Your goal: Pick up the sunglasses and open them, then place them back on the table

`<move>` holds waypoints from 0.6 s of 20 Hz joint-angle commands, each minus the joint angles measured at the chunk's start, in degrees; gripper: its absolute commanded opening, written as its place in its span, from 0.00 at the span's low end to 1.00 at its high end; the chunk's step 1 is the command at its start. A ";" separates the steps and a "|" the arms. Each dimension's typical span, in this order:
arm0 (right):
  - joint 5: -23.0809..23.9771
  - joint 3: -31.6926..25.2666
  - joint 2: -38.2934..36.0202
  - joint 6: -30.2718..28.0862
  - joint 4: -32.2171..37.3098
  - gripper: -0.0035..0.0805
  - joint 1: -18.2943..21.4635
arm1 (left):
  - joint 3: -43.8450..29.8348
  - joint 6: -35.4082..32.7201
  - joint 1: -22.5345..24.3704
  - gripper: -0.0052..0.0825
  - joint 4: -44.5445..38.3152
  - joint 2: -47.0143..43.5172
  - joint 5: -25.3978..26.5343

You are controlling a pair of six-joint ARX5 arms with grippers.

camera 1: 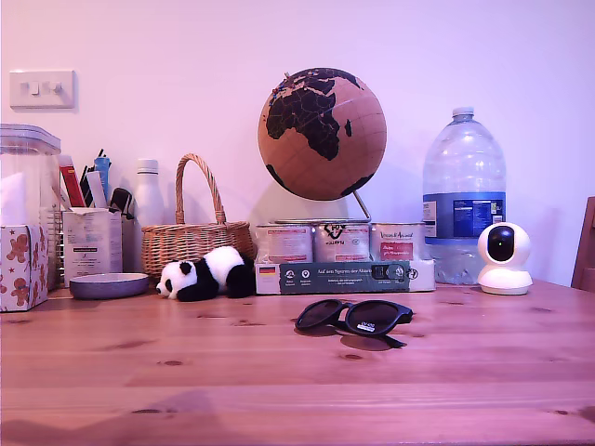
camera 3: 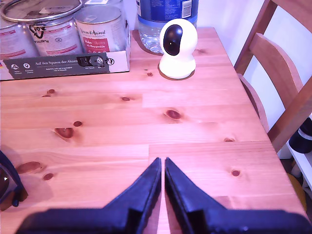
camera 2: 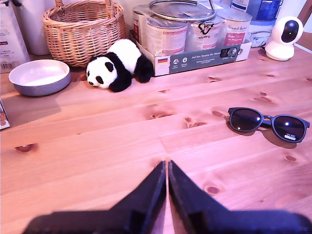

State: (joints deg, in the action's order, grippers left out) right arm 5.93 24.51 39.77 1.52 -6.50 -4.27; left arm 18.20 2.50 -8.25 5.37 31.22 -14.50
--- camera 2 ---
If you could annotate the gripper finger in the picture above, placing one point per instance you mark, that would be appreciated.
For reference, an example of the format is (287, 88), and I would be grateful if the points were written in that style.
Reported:
(190, 207)
(146, 202)

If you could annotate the black sunglasses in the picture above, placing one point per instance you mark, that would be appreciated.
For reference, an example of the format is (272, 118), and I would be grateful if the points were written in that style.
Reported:
(243, 119)

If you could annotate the cardboard can tray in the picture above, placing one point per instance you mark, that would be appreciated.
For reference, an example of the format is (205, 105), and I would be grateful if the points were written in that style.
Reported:
(202, 59)

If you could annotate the panda plush toy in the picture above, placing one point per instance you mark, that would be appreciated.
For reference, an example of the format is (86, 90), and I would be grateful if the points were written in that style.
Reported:
(122, 53)

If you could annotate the gingerbread print tissue box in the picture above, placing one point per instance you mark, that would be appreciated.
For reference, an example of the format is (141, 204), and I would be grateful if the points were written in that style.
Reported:
(3, 117)

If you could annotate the grey bowl white inside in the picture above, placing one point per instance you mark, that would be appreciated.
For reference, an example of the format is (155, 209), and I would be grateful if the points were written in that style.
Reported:
(39, 73)

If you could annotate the cork globe on metal stand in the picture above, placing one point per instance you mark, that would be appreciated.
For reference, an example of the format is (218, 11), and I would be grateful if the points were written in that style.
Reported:
(182, 9)

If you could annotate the white bottle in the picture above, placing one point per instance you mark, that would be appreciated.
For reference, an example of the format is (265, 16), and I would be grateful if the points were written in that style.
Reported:
(34, 24)

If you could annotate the large clear water bottle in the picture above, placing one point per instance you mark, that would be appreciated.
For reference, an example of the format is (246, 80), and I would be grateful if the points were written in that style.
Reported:
(263, 9)

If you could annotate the wooden chair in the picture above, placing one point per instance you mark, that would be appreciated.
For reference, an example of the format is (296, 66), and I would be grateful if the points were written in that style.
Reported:
(307, 9)

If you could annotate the small white round camera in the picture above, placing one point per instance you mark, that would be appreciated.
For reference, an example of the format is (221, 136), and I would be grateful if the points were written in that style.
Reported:
(278, 31)

